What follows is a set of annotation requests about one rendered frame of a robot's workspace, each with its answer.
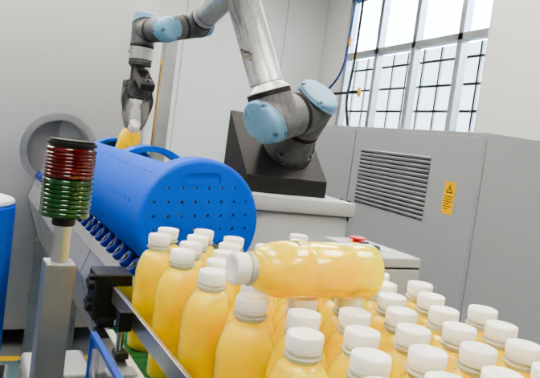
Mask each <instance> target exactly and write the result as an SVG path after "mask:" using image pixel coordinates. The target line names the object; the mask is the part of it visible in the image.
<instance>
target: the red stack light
mask: <svg viewBox="0 0 540 378"><path fill-rule="evenodd" d="M45 149H46V150H45V157H44V159H45V160H44V164H43V166H44V168H43V175H44V176H47V177H50V178H54V179H66V180H75V181H92V180H93V179H94V175H95V168H96V166H95V165H96V155H97V151H96V150H78V149H71V148H64V147H58V146H50V145H46V147H45Z"/></svg>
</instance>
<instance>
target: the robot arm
mask: <svg viewBox="0 0 540 378"><path fill-rule="evenodd" d="M228 11H229V12H230V16H231V21H232V24H233V27H234V30H235V35H236V38H237V41H238V44H239V49H240V53H241V56H242V59H243V64H244V67H245V70H246V73H247V78H248V82H249V84H250V91H249V93H248V95H247V100H248V104H247V105H246V107H245V108H244V114H243V121H244V124H245V126H246V129H247V131H248V132H249V133H250V135H251V136H252V137H253V138H254V139H256V140H257V141H258V142H260V143H263V144H264V148H265V149H266V151H267V153H268V155H269V156H270V157H271V158H272V159H273V160H275V161H276V162H278V163H279V164H280V165H282V166H286V167H288V168H293V169H301V168H304V167H306V166H308V165H309V163H310V162H311V160H312V158H313V155H314V150H315V145H316V140H317V139H318V137H319V136H320V134H321V132H322V130H323V129H324V128H325V126H326V124H327V123H328V121H329V119H330V118H331V117H332V115H334V111H335V109H336V108H337V106H338V101H337V98H336V97H335V96H334V94H333V93H332V92H331V91H330V90H329V89H328V88H327V87H326V86H324V85H323V84H321V83H319V82H317V81H315V80H304V81H303V82H302V83H301V84H300V85H299V89H298V90H296V91H295V92H292V89H291V87H290V84H288V83H287V82H285V81H283V80H282V76H281V74H280V68H279V65H278V62H277V58H276V53H275V50H274V47H273V44H272V39H271V36H270V32H269V29H268V24H267V21H266V18H265V14H264V9H263V6H262V3H261V0H203V1H202V2H201V3H200V4H199V5H198V6H197V7H196V8H195V9H194V10H193V11H192V12H191V13H190V14H182V15H174V16H162V17H158V16H157V15H156V14H155V13H152V12H148V11H141V10H138V11H136V12H135V13H134V15H133V21H132V31H131V39H130V47H129V49H128V52H129V65H130V67H131V71H130V78H129V80H123V85H122V92H121V105H122V111H121V115H122V120H123V123H124V126H125V128H127V127H128V125H129V117H130V110H131V108H132V107H133V102H132V101H131V100H130V98H131V99H138V100H142V103H141V104H140V110H141V127H140V130H141V129H143V128H144V126H145V124H146V122H147V120H148V118H149V115H150V112H151V109H152V108H153V92H154V89H155V83H154V82H153V79H152V77H151V75H150V74H149V71H148V69H145V68H151V63H152V62H153V50H154V43H171V42H173V41H177V40H183V39H194V38H204V37H206V36H209V35H211V34H212V33H213V32H214V29H215V24H216V23H217V22H218V21H219V20H220V19H221V18H222V17H223V16H224V15H225V14H226V13H227V12H228ZM123 89H124V90H123ZM144 99H145V100H144Z"/></svg>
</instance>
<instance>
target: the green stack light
mask: <svg viewBox="0 0 540 378"><path fill-rule="evenodd" d="M93 184H94V182H93V181H75V180H66V179H54V178H50V177H47V176H43V177H42V183H41V185H42V186H41V192H40V200H39V214H40V215H41V216H46V217H50V218H55V219H62V220H85V219H87V218H89V217H90V211H91V208H90V207H91V202H92V190H93Z"/></svg>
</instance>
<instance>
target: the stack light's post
mask: <svg viewBox="0 0 540 378"><path fill-rule="evenodd" d="M75 273H76V265H75V263H74V262H73V260H72V259H71V258H68V262H65V263H56V262H52V261H51V258H48V257H44V258H43V259H42V266H41V274H40V281H39V295H38V302H37V310H36V317H35V331H34V338H33V346H32V353H31V367H30V375H29V378H63V372H64V365H65V358H66V350H67V343H68V330H69V323H70V315H71V308H72V295H73V287H74V281H75Z"/></svg>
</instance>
